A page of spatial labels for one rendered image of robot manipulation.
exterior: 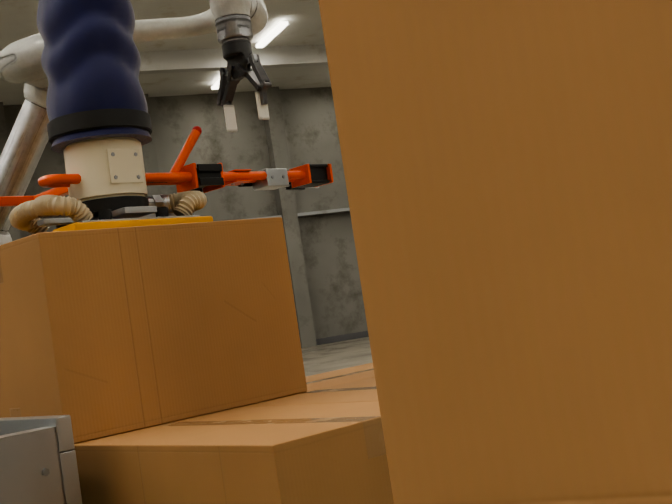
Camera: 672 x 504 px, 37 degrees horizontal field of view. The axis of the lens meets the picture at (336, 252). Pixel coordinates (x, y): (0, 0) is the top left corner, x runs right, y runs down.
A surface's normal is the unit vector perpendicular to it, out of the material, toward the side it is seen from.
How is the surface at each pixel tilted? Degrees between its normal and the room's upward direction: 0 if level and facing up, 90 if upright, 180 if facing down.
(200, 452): 90
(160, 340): 90
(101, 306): 90
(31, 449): 90
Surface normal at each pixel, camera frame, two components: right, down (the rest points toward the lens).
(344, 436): 0.67, -0.14
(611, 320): -0.45, 0.02
